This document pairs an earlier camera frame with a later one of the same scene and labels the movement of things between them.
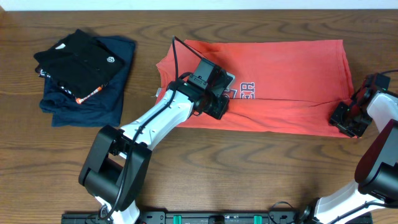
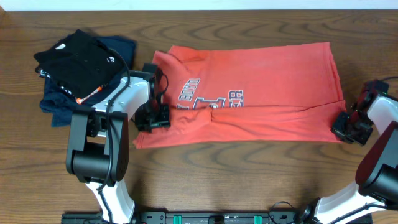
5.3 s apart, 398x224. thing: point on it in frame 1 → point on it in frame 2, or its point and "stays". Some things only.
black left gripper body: (212, 106) → (154, 117)
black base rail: (203, 218) stays
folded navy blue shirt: (102, 109) stays
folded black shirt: (81, 61) stays
